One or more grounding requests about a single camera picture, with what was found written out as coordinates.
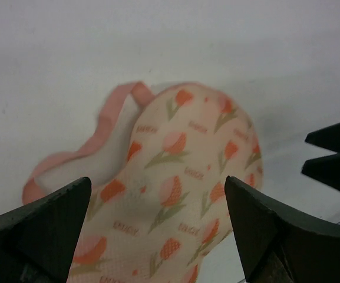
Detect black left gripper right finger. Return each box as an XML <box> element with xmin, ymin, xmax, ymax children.
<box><xmin>225</xmin><ymin>177</ymin><xmax>340</xmax><ymax>282</ymax></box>

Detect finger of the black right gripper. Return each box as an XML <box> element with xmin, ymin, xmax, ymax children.
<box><xmin>305</xmin><ymin>122</ymin><xmax>340</xmax><ymax>153</ymax></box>
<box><xmin>301</xmin><ymin>153</ymin><xmax>340</xmax><ymax>192</ymax></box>

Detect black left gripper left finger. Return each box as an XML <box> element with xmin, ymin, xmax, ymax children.
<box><xmin>0</xmin><ymin>177</ymin><xmax>91</xmax><ymax>282</ymax></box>

